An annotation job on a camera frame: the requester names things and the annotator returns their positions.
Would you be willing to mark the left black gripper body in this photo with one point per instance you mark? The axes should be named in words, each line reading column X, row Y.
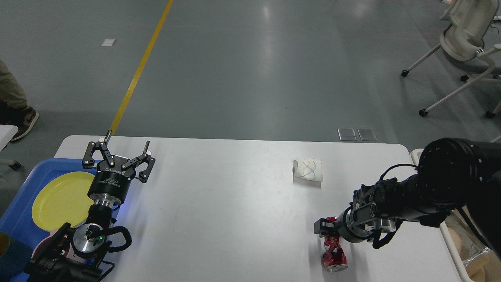
column 112, row 181

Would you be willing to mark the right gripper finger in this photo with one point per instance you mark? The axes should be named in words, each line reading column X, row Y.
column 326, row 227

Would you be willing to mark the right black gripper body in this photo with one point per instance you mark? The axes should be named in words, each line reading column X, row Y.
column 349, row 232

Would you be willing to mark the crushed red can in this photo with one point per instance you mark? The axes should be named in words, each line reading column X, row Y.
column 333, row 259

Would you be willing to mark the yellow plate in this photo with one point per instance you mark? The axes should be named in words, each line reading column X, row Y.
column 63, row 200

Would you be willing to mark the pink mug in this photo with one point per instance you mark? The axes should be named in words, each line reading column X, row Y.
column 41, row 244

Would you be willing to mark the dark teal mug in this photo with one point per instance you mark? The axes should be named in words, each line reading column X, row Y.
column 14, row 256

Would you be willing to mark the brown paper bag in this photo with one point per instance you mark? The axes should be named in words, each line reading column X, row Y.
column 484, row 268

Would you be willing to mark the brown paper wad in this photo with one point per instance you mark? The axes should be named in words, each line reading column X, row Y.
column 461, row 241

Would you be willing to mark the aluminium foil tray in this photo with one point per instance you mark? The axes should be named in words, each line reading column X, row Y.
column 455, row 220

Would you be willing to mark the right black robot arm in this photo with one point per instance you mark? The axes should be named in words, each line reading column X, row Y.
column 452, row 174

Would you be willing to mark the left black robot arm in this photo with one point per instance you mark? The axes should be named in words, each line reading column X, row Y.
column 77, row 254

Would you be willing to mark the white side table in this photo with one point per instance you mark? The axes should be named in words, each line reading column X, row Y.
column 7, row 132

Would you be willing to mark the blue plastic tray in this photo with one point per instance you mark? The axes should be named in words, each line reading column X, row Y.
column 17, row 220

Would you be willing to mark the person in khaki trousers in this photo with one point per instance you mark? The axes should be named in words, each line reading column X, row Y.
column 15, row 110

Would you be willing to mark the metal floor plate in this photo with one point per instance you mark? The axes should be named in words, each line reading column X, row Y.
column 367, row 134
column 346, row 134

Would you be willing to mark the beige plastic bin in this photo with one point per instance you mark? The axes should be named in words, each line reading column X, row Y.
column 460, row 267

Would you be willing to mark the white office chair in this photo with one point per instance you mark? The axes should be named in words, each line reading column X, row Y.
column 462, row 44

